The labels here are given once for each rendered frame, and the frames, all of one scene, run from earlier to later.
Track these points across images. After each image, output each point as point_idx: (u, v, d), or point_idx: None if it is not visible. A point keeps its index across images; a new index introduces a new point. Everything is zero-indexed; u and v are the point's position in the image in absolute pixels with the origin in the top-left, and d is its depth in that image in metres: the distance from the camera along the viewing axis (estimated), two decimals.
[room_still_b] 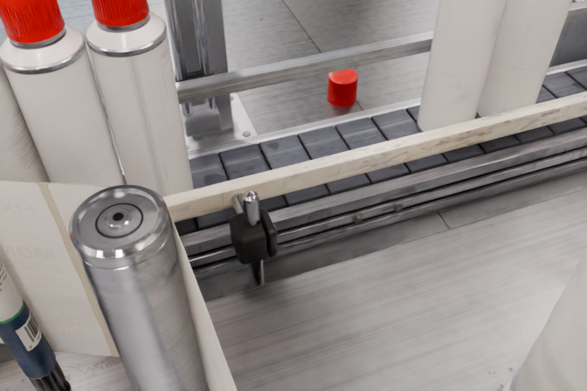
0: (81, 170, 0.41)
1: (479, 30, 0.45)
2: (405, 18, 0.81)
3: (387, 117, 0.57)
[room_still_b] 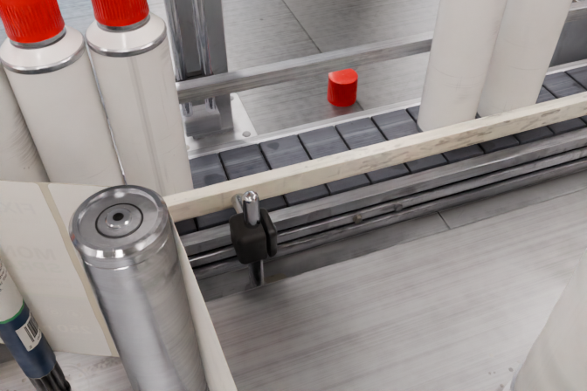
0: (81, 170, 0.41)
1: (479, 30, 0.45)
2: (405, 18, 0.81)
3: (387, 117, 0.57)
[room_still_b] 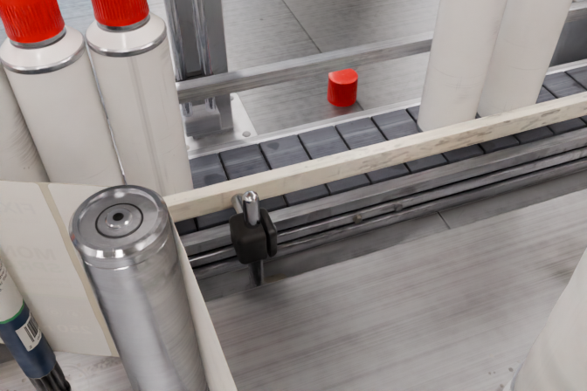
0: (81, 170, 0.41)
1: (479, 30, 0.45)
2: (405, 18, 0.81)
3: (387, 117, 0.57)
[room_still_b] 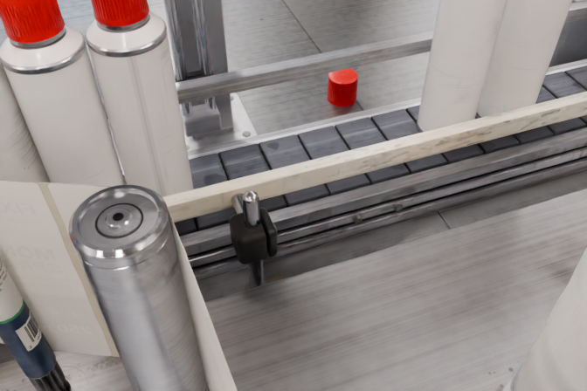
0: (81, 170, 0.41)
1: (479, 30, 0.45)
2: (405, 18, 0.81)
3: (387, 117, 0.57)
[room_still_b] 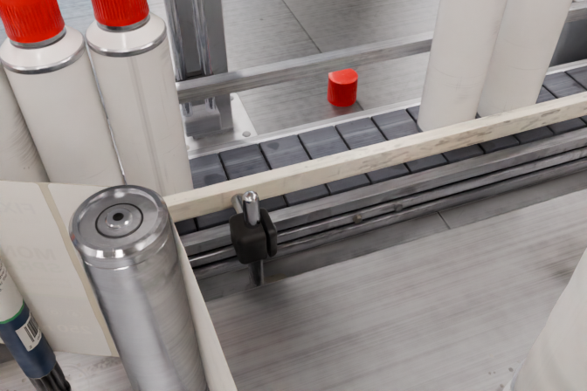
0: (81, 170, 0.41)
1: (479, 30, 0.45)
2: (405, 18, 0.81)
3: (387, 117, 0.57)
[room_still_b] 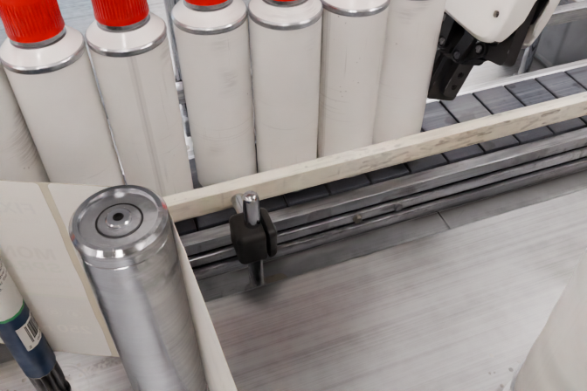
0: (81, 170, 0.41)
1: (205, 81, 0.41)
2: None
3: None
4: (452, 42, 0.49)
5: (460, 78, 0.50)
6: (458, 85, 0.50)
